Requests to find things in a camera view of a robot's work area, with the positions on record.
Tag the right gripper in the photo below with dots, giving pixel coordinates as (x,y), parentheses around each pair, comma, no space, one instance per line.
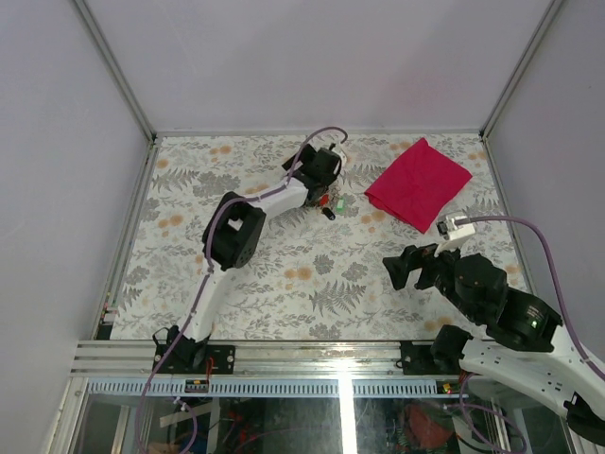
(412,257)

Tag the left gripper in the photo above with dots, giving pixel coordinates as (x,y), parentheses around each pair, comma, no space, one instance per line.
(306,155)

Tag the metal ring key organizer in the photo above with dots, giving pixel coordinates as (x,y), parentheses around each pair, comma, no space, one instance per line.
(334,199)

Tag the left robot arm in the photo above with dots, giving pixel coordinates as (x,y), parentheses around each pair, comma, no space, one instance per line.
(229,243)

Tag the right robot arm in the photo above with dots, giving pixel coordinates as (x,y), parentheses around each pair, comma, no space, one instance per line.
(532,351)

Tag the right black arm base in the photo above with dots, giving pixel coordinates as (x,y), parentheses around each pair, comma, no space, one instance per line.
(425,354)

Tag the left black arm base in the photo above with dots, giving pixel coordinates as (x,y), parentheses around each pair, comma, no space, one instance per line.
(189,357)

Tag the magenta folded cloth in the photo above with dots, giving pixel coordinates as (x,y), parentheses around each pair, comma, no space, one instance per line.
(417,185)

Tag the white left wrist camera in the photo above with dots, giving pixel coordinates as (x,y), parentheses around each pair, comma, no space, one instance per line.
(340,151)

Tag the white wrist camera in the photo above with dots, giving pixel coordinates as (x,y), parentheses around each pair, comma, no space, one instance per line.
(340,151)
(454,229)

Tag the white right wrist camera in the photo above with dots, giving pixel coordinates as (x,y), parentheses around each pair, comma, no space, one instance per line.
(454,229)

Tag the aluminium front rail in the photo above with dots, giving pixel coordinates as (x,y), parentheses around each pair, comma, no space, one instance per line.
(262,368)

